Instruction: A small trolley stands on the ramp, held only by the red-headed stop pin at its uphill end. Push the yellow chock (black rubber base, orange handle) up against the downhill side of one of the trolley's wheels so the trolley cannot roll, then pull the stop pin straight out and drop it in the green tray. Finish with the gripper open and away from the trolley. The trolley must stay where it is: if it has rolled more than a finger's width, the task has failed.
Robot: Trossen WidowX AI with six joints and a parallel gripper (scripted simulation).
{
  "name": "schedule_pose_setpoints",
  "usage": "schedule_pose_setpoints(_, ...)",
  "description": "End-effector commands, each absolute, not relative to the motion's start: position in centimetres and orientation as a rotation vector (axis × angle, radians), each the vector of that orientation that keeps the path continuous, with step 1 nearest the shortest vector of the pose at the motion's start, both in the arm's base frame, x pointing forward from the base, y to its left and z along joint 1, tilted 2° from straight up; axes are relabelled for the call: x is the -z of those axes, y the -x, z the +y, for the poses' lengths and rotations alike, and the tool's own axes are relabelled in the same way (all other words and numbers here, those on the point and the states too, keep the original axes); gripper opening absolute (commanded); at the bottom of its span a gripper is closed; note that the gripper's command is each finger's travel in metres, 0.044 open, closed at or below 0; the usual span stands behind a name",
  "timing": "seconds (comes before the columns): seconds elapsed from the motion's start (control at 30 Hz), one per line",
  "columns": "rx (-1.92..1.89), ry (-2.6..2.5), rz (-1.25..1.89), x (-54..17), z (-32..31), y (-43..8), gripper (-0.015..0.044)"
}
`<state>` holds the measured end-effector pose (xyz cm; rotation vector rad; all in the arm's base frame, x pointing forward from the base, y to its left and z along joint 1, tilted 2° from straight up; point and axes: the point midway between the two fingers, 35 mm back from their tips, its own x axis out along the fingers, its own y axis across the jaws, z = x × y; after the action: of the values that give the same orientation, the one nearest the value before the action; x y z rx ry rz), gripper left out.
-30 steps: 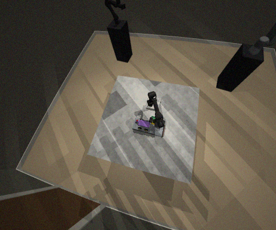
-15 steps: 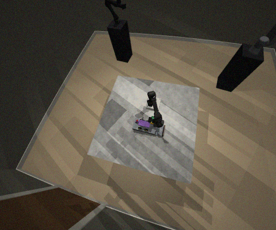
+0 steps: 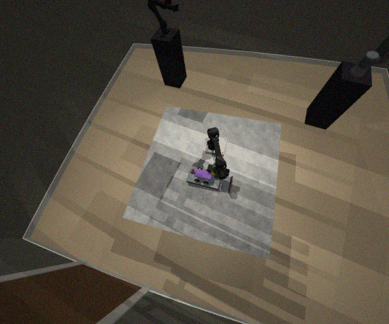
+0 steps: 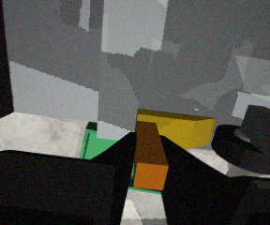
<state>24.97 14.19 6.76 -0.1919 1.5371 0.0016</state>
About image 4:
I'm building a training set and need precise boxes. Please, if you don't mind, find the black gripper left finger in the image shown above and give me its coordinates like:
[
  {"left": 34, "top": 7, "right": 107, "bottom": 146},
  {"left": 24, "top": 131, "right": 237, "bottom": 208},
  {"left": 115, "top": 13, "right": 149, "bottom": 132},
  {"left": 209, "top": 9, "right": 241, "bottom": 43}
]
[{"left": 0, "top": 131, "right": 137, "bottom": 225}]

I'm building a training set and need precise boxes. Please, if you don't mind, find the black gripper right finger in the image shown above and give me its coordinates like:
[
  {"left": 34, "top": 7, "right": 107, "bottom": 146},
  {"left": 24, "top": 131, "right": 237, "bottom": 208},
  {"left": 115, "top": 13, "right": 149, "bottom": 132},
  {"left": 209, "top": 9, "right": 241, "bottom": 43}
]
[{"left": 159, "top": 135, "right": 270, "bottom": 225}]

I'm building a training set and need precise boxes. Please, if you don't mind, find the green tray rim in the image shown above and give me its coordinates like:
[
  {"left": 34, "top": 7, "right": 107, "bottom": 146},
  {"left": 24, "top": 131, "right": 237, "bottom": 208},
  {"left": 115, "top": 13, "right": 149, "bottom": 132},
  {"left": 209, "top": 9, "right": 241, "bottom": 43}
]
[{"left": 80, "top": 122, "right": 161, "bottom": 194}]

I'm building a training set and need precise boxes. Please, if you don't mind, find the grey ramp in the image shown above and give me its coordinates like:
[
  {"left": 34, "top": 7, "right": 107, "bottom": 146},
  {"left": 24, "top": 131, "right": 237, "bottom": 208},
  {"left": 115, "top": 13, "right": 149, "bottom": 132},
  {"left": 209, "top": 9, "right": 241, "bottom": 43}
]
[{"left": 0, "top": 0, "right": 270, "bottom": 151}]

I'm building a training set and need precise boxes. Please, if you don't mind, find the green tray floor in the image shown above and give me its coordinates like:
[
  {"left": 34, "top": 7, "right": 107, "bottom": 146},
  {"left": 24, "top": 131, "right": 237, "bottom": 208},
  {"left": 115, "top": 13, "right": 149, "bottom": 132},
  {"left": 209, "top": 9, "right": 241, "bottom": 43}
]
[{"left": 83, "top": 133, "right": 134, "bottom": 178}]

